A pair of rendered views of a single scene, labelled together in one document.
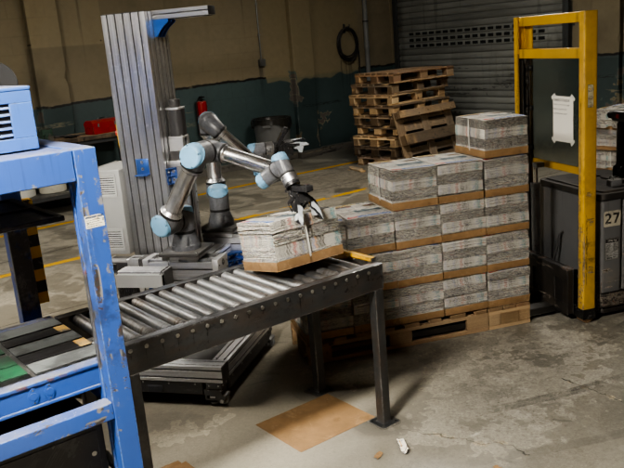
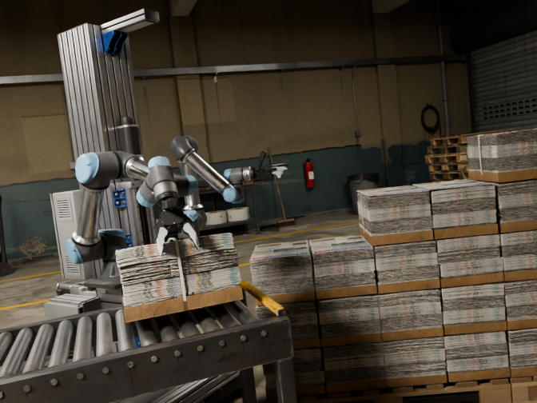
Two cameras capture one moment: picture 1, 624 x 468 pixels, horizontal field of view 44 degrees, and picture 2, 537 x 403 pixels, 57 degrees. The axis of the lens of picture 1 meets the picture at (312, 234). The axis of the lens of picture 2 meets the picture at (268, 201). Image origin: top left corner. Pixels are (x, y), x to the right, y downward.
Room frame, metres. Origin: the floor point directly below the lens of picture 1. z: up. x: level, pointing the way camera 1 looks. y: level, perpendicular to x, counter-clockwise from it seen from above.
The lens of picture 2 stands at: (1.96, -0.75, 1.30)
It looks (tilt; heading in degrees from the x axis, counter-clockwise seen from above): 5 degrees down; 18
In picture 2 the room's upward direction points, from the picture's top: 6 degrees counter-clockwise
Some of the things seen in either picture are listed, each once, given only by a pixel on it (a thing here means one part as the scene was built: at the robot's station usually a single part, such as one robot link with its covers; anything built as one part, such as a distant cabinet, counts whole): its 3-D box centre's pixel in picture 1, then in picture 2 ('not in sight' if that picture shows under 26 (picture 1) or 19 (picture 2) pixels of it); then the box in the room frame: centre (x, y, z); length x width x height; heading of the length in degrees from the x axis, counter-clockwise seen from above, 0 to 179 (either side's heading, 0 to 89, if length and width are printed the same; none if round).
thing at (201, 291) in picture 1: (214, 297); (39, 352); (3.14, 0.45, 0.77); 0.47 x 0.05 x 0.05; 37
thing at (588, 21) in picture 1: (585, 165); not in sight; (4.41, -1.63, 0.97); 0.09 x 0.09 x 1.75; 15
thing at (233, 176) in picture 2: (256, 149); (234, 175); (4.52, 0.28, 1.21); 0.11 x 0.08 x 0.09; 99
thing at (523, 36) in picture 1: (525, 152); not in sight; (5.05, -1.46, 0.97); 0.09 x 0.09 x 1.75; 15
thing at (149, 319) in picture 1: (145, 318); not in sight; (2.94, 0.70, 0.77); 0.47 x 0.05 x 0.05; 37
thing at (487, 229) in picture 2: (448, 191); (453, 225); (4.54, -0.84, 0.86); 0.38 x 0.29 x 0.04; 14
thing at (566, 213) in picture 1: (603, 238); not in sight; (4.83, -1.90, 0.40); 0.69 x 0.55 x 0.80; 15
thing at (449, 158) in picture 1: (445, 158); (448, 184); (4.54, -0.83, 1.06); 0.37 x 0.28 x 0.01; 14
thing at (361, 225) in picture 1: (385, 272); (375, 320); (4.42, -0.43, 0.42); 1.17 x 0.39 x 0.83; 105
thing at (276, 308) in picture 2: (344, 252); (260, 296); (3.57, -0.15, 0.81); 0.43 x 0.03 x 0.02; 37
